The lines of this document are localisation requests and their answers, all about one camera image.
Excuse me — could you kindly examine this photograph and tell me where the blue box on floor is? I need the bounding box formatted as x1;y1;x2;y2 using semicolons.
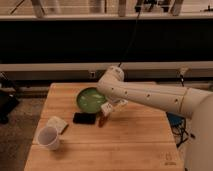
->
167;113;183;126

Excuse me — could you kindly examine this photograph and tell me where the dark red oblong object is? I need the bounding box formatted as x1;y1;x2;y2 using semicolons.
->
98;113;108;127

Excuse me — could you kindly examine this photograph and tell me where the black rectangular phone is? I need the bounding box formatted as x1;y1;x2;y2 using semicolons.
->
73;113;96;125

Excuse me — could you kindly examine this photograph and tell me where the clear plastic bottle white label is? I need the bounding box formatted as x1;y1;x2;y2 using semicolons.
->
101;99;128;117

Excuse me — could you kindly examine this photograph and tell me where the green ceramic bowl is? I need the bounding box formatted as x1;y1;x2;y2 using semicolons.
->
76;87;106;113

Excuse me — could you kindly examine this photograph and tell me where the black object at left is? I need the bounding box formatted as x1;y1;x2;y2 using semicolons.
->
0;90;19;124

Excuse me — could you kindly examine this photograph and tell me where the black hanging cable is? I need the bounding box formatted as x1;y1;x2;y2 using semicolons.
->
117;3;144;68

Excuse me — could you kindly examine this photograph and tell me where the white wall outlet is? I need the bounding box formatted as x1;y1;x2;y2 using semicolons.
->
89;71;96;79

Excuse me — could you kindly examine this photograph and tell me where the white plastic cup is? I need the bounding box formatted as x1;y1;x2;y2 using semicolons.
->
36;126;60;150

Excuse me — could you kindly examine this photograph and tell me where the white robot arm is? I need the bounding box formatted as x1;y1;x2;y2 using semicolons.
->
97;66;213;171

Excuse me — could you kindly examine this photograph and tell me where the black floor cable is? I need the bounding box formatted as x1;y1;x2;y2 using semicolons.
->
173;74;196;149

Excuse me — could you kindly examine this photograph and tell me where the white folded sponge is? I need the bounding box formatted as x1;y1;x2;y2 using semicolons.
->
46;116;68;134

